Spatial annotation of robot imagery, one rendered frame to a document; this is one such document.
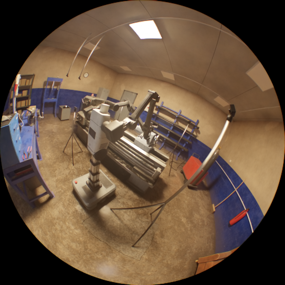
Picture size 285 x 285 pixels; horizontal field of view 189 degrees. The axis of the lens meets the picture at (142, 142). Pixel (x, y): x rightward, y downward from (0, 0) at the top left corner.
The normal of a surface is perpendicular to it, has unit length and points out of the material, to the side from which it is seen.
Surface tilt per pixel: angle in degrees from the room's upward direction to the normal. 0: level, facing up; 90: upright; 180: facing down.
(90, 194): 0
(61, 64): 90
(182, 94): 90
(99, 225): 0
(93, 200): 0
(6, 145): 90
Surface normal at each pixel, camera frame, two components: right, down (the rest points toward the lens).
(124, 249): 0.39, -0.84
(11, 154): 0.82, 0.50
